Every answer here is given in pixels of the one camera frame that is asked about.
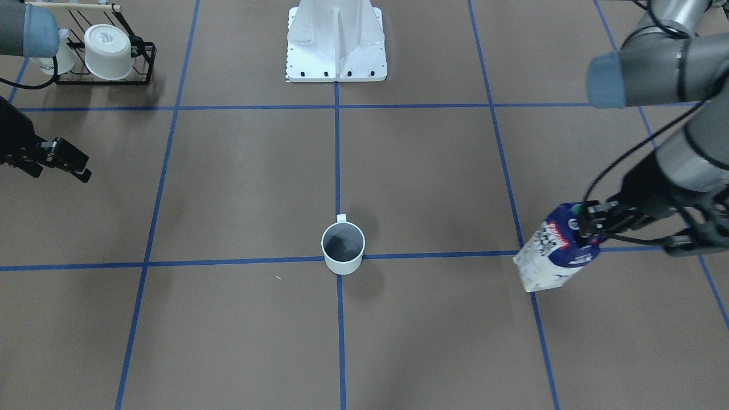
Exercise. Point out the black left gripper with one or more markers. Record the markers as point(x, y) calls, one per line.
point(643, 191)

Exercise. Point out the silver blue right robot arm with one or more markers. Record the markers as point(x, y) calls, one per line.
point(32, 32)

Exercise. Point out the blue white milk carton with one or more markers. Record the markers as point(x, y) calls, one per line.
point(556, 250)

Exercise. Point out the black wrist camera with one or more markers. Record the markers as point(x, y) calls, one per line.
point(707, 228)

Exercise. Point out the white mug on rack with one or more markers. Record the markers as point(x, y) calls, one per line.
point(107, 52)

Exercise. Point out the black wire mug rack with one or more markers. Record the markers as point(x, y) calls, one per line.
point(87, 14)

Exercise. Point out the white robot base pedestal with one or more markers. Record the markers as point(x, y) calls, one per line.
point(330, 41)

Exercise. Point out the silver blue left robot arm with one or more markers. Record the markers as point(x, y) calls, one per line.
point(676, 197)

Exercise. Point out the white grey mug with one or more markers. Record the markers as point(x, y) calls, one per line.
point(343, 244)

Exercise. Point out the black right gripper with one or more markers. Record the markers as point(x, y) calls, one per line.
point(12, 130)

